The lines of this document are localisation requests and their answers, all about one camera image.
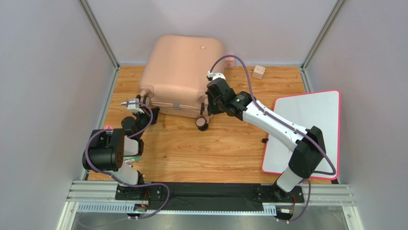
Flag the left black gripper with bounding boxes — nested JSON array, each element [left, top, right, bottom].
[[134, 105, 161, 138]]

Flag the pink suitcase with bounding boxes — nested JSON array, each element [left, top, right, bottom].
[[139, 35, 226, 131]]

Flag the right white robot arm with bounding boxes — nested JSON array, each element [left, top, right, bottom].
[[207, 77, 327, 193]]

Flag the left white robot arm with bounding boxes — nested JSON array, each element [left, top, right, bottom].
[[82, 108, 160, 186]]

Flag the green marker pens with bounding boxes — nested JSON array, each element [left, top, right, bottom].
[[124, 156, 141, 165]]

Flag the white board pink edge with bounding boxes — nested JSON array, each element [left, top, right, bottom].
[[261, 90, 342, 181]]

